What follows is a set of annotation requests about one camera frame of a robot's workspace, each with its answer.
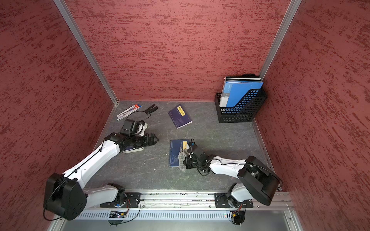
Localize black stapler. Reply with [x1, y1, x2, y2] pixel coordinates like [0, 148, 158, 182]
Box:
[145, 104, 158, 115]

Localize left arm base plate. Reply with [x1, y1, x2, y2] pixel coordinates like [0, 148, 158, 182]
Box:
[99, 193, 141, 209]

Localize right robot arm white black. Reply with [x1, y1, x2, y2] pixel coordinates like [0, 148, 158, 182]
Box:
[183, 141, 282, 208]

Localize blue book Yuewei notes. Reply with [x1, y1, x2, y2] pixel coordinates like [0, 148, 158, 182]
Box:
[122, 147, 144, 154]

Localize grey knitted cloth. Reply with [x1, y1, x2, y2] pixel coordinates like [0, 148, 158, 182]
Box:
[178, 148, 188, 171]

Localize white red pen package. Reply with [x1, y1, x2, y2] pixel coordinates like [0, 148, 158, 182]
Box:
[117, 104, 141, 121]

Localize black mesh file holder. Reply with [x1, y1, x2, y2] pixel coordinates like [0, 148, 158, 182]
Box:
[214, 88, 267, 123]

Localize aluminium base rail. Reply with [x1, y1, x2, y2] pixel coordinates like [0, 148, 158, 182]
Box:
[49, 191, 303, 231]

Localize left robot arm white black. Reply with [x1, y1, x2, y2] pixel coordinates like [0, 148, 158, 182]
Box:
[43, 119, 159, 220]

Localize blue folder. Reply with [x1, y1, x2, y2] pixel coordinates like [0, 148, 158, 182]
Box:
[219, 80, 263, 108]

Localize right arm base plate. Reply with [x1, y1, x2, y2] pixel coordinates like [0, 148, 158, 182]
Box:
[214, 193, 253, 208]

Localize blue book Tang poems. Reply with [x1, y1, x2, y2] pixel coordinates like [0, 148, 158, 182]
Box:
[168, 104, 192, 129]

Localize dark folders behind blue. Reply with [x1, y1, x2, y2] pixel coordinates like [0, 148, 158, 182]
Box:
[225, 74, 262, 82]

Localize blue book Zhuangzi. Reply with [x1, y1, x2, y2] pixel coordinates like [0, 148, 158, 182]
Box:
[169, 139, 190, 167]

